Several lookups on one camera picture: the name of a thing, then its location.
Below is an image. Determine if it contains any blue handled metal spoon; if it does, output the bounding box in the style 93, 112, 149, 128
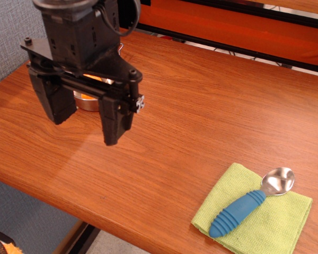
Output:
208, 167, 295, 238

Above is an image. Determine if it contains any orange panel black frame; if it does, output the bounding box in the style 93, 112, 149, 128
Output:
137, 1, 318, 72

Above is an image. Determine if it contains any green folded cloth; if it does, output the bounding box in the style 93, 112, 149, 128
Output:
191, 163, 312, 253

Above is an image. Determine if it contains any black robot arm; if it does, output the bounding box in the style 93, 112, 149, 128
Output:
21, 1, 144, 146

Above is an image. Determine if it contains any small steel pot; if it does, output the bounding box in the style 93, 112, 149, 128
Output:
73, 77, 114, 112

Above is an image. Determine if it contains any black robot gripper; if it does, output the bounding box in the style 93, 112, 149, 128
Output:
20, 10, 144, 146

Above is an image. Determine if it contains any orange toy fruit slice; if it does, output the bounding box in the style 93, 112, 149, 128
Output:
79, 74, 102, 100

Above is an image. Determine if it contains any orange object in basket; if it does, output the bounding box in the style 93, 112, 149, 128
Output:
3, 243, 23, 254

